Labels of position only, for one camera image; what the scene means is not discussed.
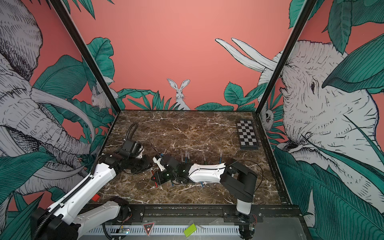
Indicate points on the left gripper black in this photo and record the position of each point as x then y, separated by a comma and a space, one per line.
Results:
147, 165

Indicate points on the black white checkerboard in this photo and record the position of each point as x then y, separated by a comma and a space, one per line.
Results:
247, 135

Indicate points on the small circuit board green led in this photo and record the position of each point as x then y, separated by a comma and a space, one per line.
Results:
124, 230

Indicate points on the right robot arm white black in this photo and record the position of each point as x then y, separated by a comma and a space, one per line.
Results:
239, 180

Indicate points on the red small block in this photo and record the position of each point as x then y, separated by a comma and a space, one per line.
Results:
95, 198

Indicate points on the green sticky note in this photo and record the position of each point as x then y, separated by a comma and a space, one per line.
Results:
190, 230

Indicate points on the triangular warning sticker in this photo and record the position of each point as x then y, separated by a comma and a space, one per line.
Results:
148, 227

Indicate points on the right black frame post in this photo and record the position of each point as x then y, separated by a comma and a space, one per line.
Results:
298, 27

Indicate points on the black front mounting rail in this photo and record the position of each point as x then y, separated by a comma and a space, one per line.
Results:
228, 213

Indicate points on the white slotted cable duct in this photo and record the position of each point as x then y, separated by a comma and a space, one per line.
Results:
163, 230

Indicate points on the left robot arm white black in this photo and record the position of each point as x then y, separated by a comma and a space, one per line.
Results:
63, 220

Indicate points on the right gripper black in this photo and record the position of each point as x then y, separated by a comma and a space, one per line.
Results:
160, 180

